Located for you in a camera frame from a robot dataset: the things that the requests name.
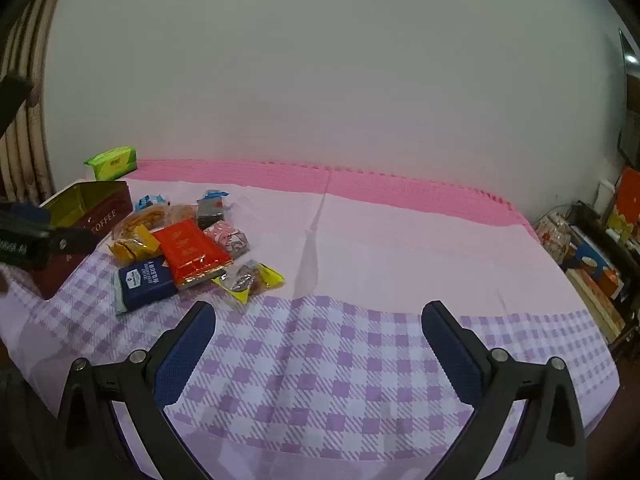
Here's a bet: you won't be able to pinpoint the grey snack packet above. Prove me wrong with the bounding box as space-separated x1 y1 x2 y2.
196 197 228 228

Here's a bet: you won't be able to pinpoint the light blue candy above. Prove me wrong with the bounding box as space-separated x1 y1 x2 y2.
134 192 168 212

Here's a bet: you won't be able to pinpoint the brown snack packet yellow ends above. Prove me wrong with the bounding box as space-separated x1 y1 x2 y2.
215 259 286 305

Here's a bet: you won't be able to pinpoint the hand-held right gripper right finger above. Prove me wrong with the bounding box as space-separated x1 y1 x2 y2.
421 301 588 480

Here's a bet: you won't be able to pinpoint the red and gold tin box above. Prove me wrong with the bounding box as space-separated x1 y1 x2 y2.
32 180 135 301

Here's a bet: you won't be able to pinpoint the beige patterned curtain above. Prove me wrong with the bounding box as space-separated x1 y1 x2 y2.
0 0 66 206

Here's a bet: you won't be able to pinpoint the pink foam mat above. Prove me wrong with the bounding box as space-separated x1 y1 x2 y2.
85 157 541 241

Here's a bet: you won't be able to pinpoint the navy cracker packet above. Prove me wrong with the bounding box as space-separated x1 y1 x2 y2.
115 256 178 315

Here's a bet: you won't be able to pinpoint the clear fried dough twist packet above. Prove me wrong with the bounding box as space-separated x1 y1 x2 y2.
114 204 173 241

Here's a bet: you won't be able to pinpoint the pink snack packet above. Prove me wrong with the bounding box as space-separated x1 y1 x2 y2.
202 223 252 261

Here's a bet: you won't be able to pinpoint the green tissue pack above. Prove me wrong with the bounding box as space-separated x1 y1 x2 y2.
83 146 138 182

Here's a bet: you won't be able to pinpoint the purple checked tablecloth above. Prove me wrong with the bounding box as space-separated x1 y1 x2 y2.
0 175 621 480

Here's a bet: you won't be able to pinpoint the red snack packet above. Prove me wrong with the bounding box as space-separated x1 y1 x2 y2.
151 218 234 288

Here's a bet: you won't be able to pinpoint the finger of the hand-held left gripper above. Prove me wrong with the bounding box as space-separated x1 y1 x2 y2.
49 229 99 262

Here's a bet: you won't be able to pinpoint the dark framed screen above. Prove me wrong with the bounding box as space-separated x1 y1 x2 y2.
617 30 640 166

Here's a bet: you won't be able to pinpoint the floral jar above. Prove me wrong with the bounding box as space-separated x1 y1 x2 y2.
537 212 573 261

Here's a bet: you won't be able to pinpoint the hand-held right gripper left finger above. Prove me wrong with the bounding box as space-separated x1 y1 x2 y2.
57 301 217 480

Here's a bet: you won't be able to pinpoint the clear nut bar packet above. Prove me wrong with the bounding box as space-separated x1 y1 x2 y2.
167 203 198 223

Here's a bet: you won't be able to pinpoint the blue and orange box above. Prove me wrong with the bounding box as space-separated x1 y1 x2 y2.
567 245 626 301

